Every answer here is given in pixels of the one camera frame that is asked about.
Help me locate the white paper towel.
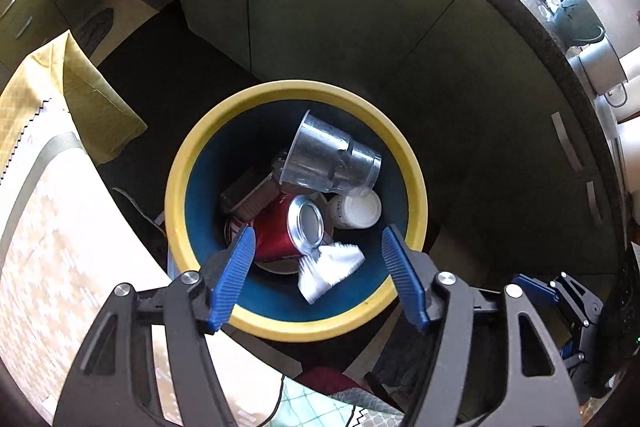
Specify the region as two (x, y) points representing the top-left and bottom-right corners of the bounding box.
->
(298, 243), (366, 305)

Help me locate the green base cabinet row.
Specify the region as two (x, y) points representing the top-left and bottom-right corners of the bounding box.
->
(107, 0), (626, 268)

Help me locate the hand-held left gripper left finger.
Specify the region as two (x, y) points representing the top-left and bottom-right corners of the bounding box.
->
(51, 226), (257, 427)

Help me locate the teal kettle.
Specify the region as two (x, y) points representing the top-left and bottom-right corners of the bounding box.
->
(549, 0), (607, 48)

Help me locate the small white plastic bottle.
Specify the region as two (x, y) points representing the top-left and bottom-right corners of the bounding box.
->
(326, 189), (382, 230)

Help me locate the white appliance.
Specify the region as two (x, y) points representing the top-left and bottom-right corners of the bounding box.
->
(605, 52), (640, 228)

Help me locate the clear plastic cup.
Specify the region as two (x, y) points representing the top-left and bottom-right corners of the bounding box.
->
(279, 109), (383, 195)

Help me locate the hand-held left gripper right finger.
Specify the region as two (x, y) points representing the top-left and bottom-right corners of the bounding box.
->
(381, 224), (585, 427)

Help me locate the foil tray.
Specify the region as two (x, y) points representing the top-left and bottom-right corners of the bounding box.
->
(220, 164), (283, 220)

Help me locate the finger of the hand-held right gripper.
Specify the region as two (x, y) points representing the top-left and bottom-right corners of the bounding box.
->
(511, 272), (604, 334)
(559, 337), (597, 381)

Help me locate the patterned tablecloth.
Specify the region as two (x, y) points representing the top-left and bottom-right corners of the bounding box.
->
(0, 29), (406, 427)

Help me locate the red soda can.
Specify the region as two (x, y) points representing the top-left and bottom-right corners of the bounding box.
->
(252, 194), (336, 260)

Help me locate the red instant noodle bowl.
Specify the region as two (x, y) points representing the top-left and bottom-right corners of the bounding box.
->
(224, 214), (301, 275)

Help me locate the dark patterned slipper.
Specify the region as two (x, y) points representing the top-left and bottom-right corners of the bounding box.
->
(75, 7), (116, 52)

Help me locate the dark red cloth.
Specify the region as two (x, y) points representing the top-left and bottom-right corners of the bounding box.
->
(295, 367), (361, 395)

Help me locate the blue bin with yellow rim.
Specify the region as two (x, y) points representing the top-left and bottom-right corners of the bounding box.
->
(165, 79), (430, 343)

